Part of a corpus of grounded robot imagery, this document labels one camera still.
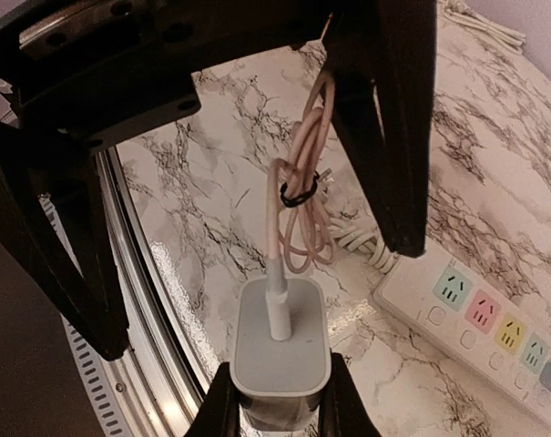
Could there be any white bundled strip cable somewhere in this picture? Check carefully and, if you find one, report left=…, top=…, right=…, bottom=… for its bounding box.
left=315, top=168, right=399, bottom=274

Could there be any white multicolour power strip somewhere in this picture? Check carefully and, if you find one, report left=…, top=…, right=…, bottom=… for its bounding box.
left=373, top=254, right=551, bottom=427

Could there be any aluminium front rail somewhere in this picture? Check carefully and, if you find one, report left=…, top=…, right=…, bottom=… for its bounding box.
left=63, top=149, right=208, bottom=436

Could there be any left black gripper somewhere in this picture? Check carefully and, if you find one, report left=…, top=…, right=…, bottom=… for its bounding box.
left=0, top=0, right=381, bottom=151

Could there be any white orange-strip cable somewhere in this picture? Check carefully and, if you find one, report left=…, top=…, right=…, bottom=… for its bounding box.
left=438, top=0, right=526, bottom=51

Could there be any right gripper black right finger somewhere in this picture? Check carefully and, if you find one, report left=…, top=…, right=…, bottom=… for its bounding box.
left=322, top=352, right=381, bottom=437

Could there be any white small charger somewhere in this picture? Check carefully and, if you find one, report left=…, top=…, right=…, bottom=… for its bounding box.
left=230, top=278, right=332, bottom=436

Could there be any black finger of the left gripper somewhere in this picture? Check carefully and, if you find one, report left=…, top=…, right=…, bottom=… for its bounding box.
left=324, top=1, right=436, bottom=258
left=0, top=122, right=129, bottom=361

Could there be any pink charging cable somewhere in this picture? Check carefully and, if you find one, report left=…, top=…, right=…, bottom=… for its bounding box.
left=263, top=67, right=340, bottom=342

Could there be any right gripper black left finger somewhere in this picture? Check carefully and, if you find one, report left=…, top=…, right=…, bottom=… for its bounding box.
left=190, top=363, right=240, bottom=437

